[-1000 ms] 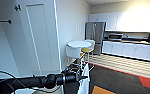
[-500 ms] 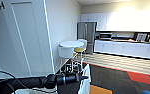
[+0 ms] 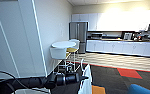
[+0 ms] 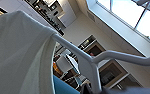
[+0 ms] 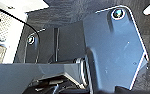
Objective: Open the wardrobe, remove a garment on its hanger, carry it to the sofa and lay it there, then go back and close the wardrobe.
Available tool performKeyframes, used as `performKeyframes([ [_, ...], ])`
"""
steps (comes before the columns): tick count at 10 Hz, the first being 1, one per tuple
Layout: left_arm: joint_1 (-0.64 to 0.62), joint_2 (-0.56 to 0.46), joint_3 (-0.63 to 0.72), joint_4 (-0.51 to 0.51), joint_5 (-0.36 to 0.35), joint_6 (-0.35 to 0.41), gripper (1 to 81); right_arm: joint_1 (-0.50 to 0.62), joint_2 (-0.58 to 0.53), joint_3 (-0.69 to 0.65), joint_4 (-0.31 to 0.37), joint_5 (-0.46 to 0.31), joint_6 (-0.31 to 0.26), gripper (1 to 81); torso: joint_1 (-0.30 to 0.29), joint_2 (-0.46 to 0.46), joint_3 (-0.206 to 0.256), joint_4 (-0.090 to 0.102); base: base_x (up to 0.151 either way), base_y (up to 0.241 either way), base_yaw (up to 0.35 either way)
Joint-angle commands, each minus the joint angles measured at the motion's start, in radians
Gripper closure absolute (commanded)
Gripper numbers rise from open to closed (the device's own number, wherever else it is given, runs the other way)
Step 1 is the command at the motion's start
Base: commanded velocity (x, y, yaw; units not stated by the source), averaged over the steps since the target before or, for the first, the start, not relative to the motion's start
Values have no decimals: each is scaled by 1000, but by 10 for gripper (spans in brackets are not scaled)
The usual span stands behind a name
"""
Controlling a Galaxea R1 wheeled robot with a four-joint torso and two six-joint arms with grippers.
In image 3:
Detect white T-shirt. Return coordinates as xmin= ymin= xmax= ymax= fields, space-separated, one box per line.
xmin=77 ymin=64 xmax=93 ymax=94

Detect white clothes hanger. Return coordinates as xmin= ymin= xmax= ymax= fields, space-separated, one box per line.
xmin=79 ymin=58 xmax=92 ymax=78

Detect yellow high stool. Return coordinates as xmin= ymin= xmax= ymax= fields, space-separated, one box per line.
xmin=66 ymin=47 xmax=81 ymax=70

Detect round white table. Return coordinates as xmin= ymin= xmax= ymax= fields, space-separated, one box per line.
xmin=51 ymin=40 xmax=77 ymax=50

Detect white high chair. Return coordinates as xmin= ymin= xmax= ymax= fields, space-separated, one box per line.
xmin=68 ymin=38 xmax=82 ymax=50

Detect steel refrigerator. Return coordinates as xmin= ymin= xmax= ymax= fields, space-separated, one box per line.
xmin=68 ymin=21 xmax=89 ymax=55

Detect dark microwave oven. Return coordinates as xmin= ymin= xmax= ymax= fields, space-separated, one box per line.
xmin=90 ymin=32 xmax=104 ymax=41

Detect white lower kitchen cabinets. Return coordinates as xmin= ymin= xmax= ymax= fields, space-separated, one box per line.
xmin=85 ymin=38 xmax=150 ymax=58

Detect white kitchen cabinets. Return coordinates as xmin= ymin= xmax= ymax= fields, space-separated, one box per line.
xmin=85 ymin=38 xmax=150 ymax=58
xmin=71 ymin=9 xmax=150 ymax=33

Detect small dark counter appliance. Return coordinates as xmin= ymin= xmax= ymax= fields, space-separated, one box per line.
xmin=123 ymin=32 xmax=134 ymax=41

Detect white upper kitchen cabinets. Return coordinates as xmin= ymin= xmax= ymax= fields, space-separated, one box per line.
xmin=71 ymin=9 xmax=150 ymax=33

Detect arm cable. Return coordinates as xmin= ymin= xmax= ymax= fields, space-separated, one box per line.
xmin=0 ymin=69 xmax=59 ymax=94

